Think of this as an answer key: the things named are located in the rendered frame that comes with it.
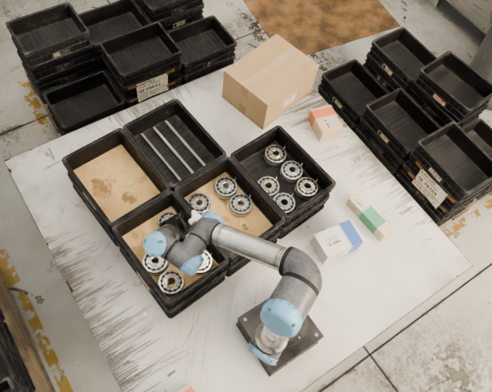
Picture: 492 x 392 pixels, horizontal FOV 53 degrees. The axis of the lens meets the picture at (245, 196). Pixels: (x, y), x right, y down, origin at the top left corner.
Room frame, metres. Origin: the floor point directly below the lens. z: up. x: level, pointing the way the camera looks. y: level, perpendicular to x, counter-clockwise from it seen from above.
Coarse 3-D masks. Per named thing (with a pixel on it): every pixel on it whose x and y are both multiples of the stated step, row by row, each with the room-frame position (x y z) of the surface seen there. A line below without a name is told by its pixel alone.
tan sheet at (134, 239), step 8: (168, 208) 0.97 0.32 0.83; (144, 224) 0.88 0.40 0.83; (152, 224) 0.88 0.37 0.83; (136, 232) 0.83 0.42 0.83; (144, 232) 0.84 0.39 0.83; (128, 240) 0.79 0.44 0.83; (136, 240) 0.80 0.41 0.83; (136, 248) 0.76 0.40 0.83; (216, 264) 0.76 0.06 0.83; (184, 280) 0.67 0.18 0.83; (192, 280) 0.67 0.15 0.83; (184, 288) 0.63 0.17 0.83; (168, 296) 0.59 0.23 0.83
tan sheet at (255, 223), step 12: (192, 192) 1.07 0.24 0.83; (204, 192) 1.08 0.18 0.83; (240, 192) 1.12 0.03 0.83; (216, 204) 1.04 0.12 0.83; (228, 204) 1.05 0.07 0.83; (240, 204) 1.06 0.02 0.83; (228, 216) 0.99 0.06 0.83; (252, 216) 1.01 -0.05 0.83; (264, 216) 1.02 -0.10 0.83; (240, 228) 0.94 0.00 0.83; (252, 228) 0.95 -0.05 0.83; (264, 228) 0.97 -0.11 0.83
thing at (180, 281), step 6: (168, 270) 0.68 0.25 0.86; (174, 270) 0.69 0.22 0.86; (162, 276) 0.66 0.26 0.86; (180, 276) 0.67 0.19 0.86; (162, 282) 0.63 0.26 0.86; (180, 282) 0.64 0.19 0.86; (162, 288) 0.61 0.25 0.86; (168, 288) 0.61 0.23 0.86; (174, 288) 0.62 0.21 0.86; (180, 288) 0.62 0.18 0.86
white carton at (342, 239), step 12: (336, 228) 1.05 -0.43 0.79; (348, 228) 1.06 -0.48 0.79; (312, 240) 0.99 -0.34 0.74; (324, 240) 0.98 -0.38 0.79; (336, 240) 0.99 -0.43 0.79; (348, 240) 1.00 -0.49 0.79; (360, 240) 1.01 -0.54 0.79; (324, 252) 0.92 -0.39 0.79; (336, 252) 0.93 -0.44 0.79; (348, 252) 0.98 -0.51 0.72
